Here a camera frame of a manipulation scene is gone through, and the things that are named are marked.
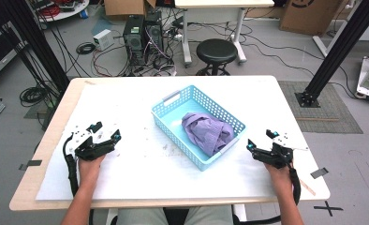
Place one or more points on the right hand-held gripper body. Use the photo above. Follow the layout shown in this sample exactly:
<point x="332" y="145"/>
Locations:
<point x="277" y="157"/>

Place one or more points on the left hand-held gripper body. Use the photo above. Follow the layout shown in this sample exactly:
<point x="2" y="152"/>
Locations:
<point x="89" y="151"/>

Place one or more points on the purple shorts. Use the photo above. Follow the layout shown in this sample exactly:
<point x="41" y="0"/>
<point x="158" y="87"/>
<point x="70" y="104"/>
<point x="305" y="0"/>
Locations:
<point x="204" y="131"/>

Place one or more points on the light blue plastic basket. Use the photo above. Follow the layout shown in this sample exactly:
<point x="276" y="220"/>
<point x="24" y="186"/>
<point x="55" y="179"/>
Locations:
<point x="173" y="118"/>

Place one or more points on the person's left hand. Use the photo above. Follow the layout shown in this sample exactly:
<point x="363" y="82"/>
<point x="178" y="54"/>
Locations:
<point x="89" y="172"/>

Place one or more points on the person's right hand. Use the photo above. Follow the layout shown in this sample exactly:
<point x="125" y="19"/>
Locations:
<point x="281" y="179"/>

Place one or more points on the white table cover sheet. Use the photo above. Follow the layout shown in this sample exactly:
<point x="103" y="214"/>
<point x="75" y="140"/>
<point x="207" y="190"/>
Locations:
<point x="126" y="175"/>

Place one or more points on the black tape strip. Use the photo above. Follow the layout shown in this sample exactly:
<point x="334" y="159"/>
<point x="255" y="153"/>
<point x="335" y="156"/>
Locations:
<point x="319" y="173"/>
<point x="32" y="163"/>

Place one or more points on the thin wooden stick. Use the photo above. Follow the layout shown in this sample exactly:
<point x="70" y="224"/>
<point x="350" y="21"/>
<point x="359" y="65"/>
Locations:
<point x="309" y="189"/>

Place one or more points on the grey floor mat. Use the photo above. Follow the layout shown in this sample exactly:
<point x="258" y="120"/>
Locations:
<point x="329" y="109"/>

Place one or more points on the black tape cross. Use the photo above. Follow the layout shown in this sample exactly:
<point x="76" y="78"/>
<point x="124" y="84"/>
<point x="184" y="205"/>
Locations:
<point x="328" y="208"/>

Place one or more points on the person's legs in grey trousers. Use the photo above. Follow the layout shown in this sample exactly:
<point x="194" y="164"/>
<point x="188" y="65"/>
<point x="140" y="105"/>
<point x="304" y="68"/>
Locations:
<point x="135" y="217"/>

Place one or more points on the small white box device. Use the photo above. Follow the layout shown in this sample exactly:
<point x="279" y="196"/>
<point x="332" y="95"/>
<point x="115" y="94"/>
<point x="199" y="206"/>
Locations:
<point x="103" y="40"/>

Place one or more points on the black computer tower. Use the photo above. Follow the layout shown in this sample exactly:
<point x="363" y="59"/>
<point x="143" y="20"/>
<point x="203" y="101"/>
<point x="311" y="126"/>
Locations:
<point x="133" y="40"/>

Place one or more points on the black round stool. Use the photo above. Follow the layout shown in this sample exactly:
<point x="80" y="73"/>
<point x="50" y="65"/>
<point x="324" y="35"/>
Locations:
<point x="216" y="51"/>

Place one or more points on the grey computer tower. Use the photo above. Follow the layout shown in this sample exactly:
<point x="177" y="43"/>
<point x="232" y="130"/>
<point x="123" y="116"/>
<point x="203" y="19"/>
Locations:
<point x="154" y="34"/>

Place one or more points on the white round table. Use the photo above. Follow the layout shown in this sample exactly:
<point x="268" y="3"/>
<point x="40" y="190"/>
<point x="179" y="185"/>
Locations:
<point x="70" y="12"/>

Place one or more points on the large printed cardboard box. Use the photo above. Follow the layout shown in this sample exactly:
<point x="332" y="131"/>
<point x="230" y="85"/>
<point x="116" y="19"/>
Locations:
<point x="310" y="17"/>

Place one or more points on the brown cardboard box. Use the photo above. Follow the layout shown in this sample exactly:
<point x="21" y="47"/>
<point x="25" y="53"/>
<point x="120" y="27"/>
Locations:
<point x="126" y="7"/>

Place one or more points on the white desk with white legs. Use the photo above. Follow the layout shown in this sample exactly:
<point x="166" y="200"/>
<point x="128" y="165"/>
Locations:
<point x="223" y="3"/>

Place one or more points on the black metal frame post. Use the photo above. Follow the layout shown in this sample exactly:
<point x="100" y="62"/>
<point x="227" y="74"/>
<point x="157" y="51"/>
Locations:
<point x="32" y="37"/>
<point x="338" y="47"/>

